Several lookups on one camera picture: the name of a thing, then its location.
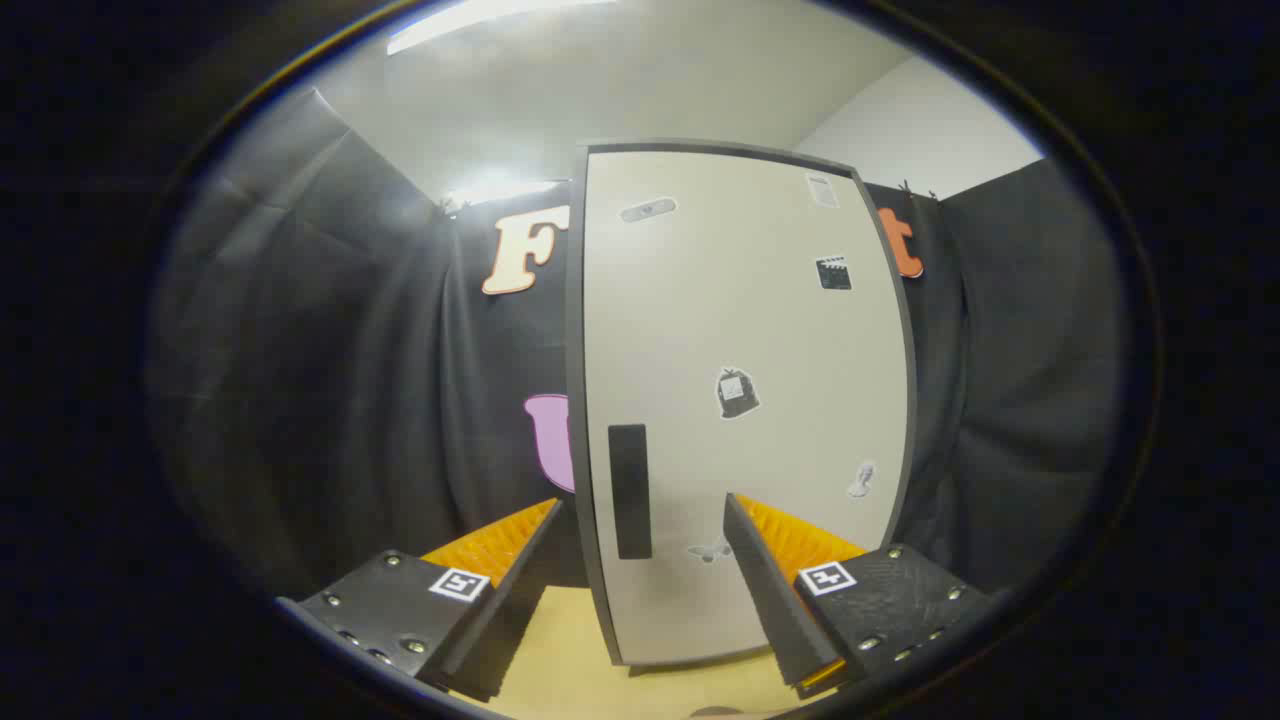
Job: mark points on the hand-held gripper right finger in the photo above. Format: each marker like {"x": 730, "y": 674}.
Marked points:
{"x": 775, "y": 610}

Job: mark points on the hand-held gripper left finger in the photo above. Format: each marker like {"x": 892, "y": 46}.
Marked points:
{"x": 500, "y": 620}

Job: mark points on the grey shoe cabinet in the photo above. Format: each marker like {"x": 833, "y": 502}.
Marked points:
{"x": 575, "y": 350}

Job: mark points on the white shoe cabinet door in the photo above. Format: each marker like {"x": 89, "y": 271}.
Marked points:
{"x": 740, "y": 320}

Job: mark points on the black backdrop cloth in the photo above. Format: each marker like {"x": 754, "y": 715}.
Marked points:
{"x": 300, "y": 350}

